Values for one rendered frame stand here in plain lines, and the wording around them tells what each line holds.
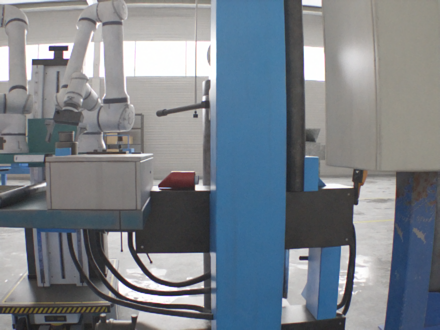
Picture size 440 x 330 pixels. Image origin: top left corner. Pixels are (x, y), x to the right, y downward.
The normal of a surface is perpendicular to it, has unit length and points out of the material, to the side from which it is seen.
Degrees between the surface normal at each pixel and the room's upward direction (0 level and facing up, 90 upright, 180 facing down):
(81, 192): 90
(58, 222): 90
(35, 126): 90
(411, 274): 90
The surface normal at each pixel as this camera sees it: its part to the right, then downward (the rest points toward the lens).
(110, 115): -0.19, 0.21
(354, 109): -0.99, 0.00
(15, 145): 0.54, -0.33
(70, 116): 0.11, -0.36
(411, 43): 0.11, 0.04
